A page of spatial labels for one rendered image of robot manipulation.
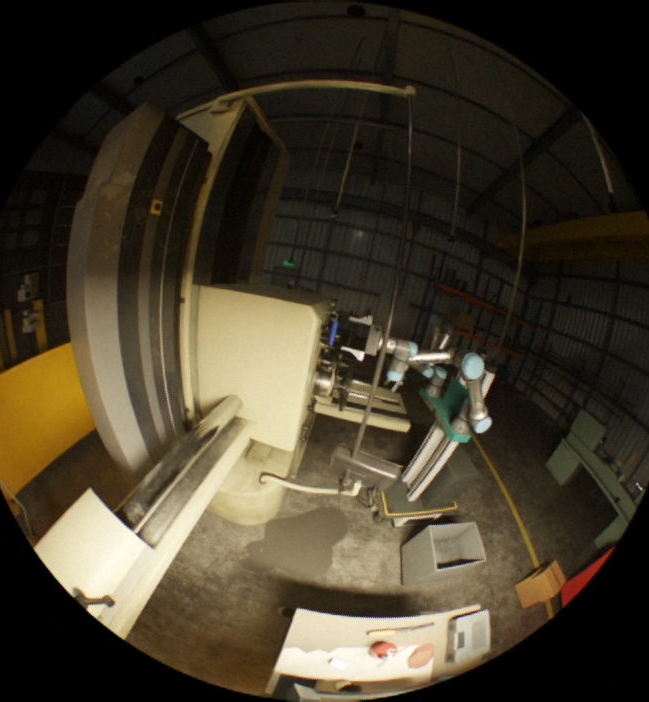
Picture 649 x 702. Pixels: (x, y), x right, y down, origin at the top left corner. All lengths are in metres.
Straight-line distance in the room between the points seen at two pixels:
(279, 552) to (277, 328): 1.80
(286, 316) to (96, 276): 0.78
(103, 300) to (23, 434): 2.27
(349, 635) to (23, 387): 2.87
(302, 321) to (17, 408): 2.78
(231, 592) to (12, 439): 2.41
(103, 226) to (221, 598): 2.20
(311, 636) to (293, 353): 1.27
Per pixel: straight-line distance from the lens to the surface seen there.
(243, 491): 1.63
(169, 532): 0.91
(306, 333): 0.92
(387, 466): 1.05
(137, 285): 0.92
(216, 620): 2.04
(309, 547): 2.12
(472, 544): 2.26
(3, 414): 2.80
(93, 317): 0.84
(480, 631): 1.37
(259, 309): 0.97
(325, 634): 1.09
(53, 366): 2.71
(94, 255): 0.83
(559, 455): 5.68
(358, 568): 2.17
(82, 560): 0.78
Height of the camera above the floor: 2.00
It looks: 19 degrees down
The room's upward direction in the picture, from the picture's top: 13 degrees clockwise
